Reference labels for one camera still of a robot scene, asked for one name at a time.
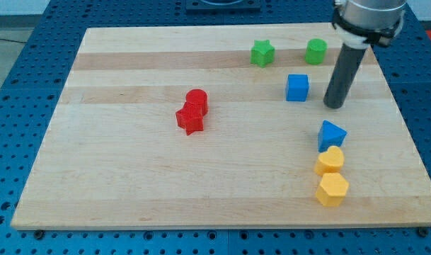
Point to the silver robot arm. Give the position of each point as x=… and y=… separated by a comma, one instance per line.
x=361, y=23

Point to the blue cube block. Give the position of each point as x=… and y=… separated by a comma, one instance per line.
x=297, y=87

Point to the light wooden board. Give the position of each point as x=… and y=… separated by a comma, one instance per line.
x=114, y=158

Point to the red star block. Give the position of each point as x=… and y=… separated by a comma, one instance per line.
x=190, y=118

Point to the red cylinder block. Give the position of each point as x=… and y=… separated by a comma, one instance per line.
x=198, y=97

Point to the green star block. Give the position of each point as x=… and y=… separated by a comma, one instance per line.
x=262, y=53

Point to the blue triangle block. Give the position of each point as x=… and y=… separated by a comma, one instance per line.
x=330, y=135

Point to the yellow heart block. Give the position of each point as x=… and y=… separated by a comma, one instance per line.
x=330, y=161

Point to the green cylinder block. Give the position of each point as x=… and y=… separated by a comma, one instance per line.
x=315, y=51

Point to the yellow hexagon block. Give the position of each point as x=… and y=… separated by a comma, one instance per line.
x=332, y=189

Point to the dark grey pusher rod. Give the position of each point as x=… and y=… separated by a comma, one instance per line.
x=346, y=67

